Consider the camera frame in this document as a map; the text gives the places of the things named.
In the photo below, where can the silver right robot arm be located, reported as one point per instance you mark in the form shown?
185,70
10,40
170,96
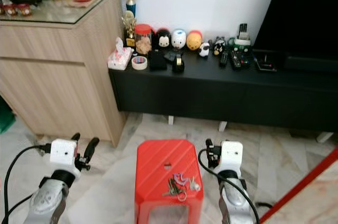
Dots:
235,203

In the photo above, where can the red plastic stool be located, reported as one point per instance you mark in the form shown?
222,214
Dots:
161,163

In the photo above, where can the black low TV console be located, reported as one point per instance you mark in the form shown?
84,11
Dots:
222,92

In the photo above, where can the light wooden cabinet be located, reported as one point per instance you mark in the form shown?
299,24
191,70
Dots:
53,76

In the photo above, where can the green bag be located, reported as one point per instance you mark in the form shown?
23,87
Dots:
5,119

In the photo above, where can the black tape dispenser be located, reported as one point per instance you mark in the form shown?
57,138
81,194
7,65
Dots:
178,64

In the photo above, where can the slim black remote control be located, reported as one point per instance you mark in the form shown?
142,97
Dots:
224,59

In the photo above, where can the wide black remote control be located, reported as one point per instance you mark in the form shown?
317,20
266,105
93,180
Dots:
238,60

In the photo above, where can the pink tissue box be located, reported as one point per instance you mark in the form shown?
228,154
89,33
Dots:
119,57

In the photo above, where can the small white panda figure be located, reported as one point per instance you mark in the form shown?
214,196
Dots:
204,49

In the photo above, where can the white tape roll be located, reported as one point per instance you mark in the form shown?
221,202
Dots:
135,63

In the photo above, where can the small black white figure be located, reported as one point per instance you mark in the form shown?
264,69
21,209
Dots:
218,46

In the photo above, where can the black wallet pouch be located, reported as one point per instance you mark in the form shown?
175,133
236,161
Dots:
157,60

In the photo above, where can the marble table with red edge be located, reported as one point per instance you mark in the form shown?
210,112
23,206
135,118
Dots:
309,192

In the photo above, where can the yellow round bear plush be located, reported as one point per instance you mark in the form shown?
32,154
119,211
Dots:
194,40

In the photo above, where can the white round plush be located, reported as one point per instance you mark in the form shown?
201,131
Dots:
179,39

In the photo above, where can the black round mouse plush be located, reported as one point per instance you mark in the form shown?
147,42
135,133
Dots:
162,39

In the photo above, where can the clear jar with red lid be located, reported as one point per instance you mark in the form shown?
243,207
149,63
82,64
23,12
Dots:
143,39

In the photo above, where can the small gold trophy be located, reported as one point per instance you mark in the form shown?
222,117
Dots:
128,28

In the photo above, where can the small red cup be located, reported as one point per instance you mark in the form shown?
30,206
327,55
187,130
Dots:
10,9
24,9

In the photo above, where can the black television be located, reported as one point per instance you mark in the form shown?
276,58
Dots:
303,12

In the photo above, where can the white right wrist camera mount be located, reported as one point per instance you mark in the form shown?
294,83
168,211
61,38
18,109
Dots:
231,155

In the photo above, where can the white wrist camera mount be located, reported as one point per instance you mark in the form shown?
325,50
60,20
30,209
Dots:
63,155
231,155

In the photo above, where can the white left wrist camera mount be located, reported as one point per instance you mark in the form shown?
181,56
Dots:
63,155

